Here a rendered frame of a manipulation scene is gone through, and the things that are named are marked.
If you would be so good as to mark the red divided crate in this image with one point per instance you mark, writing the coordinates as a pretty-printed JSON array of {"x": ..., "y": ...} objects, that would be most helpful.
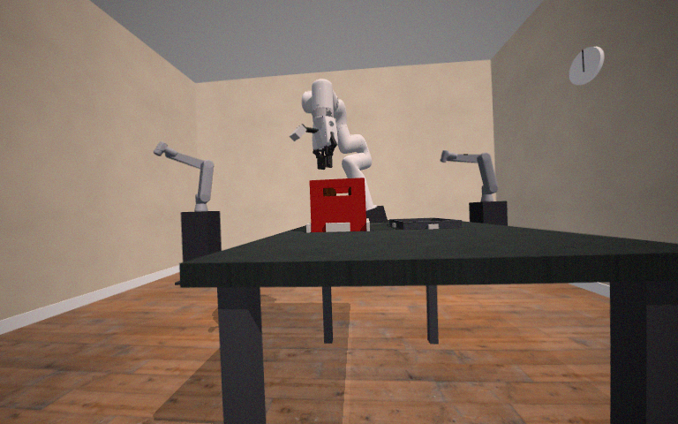
[{"x": 338, "y": 209}]

